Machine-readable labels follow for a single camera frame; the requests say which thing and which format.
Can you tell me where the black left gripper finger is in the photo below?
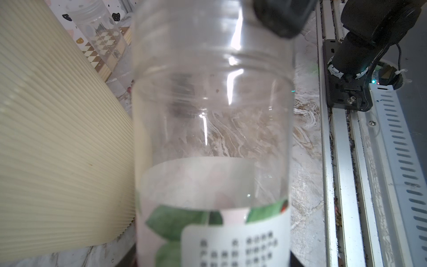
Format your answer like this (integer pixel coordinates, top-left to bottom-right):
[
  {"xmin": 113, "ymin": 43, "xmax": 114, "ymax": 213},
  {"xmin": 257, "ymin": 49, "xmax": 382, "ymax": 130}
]
[{"xmin": 253, "ymin": 0, "xmax": 318, "ymax": 38}]

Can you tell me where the clear labelled plastic jar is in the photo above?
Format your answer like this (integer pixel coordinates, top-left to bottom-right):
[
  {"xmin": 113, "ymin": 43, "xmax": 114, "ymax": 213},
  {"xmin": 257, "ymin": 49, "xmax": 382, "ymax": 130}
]
[{"xmin": 132, "ymin": 1, "xmax": 294, "ymax": 267}]

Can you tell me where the wooden folding chess board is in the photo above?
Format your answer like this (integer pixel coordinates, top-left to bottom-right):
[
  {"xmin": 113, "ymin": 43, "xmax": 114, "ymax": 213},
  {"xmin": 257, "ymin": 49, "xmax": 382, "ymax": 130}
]
[{"xmin": 81, "ymin": 27, "xmax": 131, "ymax": 81}]

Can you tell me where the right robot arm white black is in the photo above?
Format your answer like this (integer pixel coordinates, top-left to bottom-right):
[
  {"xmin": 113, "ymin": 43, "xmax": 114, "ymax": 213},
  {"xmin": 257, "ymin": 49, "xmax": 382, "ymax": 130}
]
[{"xmin": 323, "ymin": 1, "xmax": 425, "ymax": 112}]

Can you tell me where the cream ribbed trash bin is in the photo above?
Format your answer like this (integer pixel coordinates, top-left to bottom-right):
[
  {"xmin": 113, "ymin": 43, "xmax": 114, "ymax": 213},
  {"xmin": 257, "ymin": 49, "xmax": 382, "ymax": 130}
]
[{"xmin": 1, "ymin": 1, "xmax": 135, "ymax": 263}]

